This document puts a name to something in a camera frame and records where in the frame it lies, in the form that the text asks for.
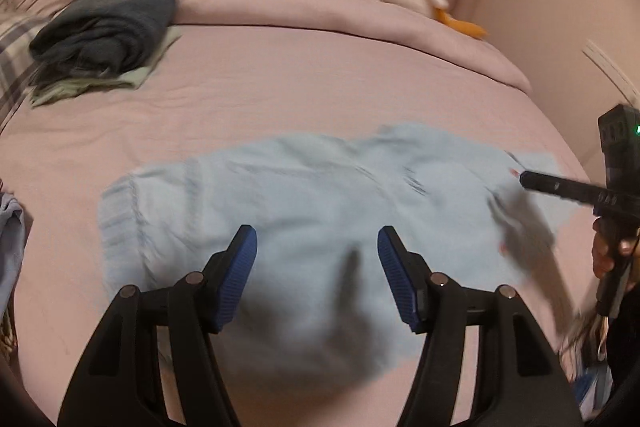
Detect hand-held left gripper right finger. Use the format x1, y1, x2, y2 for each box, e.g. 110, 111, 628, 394
377, 225, 586, 427

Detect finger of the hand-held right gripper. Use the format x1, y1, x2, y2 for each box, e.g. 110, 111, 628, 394
519, 171, 601, 208

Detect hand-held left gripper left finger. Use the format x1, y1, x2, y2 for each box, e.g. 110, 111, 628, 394
57, 224, 258, 427

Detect light blue denim pants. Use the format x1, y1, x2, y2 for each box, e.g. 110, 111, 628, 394
97, 122, 576, 378

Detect person's right hand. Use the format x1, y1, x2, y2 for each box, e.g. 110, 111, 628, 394
591, 217, 638, 280

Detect person's dark clothing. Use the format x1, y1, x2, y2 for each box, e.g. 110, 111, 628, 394
600, 277, 640, 408

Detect light green folded garment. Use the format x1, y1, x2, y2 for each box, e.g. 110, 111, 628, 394
30, 24, 183, 108

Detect light blue cloth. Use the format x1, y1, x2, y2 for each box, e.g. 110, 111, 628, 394
0, 192, 26, 313

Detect pink duvet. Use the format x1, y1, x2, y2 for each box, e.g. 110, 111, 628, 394
10, 0, 533, 95

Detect dark blue folded garment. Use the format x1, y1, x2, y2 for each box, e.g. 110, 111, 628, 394
29, 0, 180, 85

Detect plaid pillow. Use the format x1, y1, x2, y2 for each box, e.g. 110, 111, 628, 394
0, 9, 51, 128

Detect white wall fixture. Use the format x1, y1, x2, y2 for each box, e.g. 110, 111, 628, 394
582, 39, 640, 105

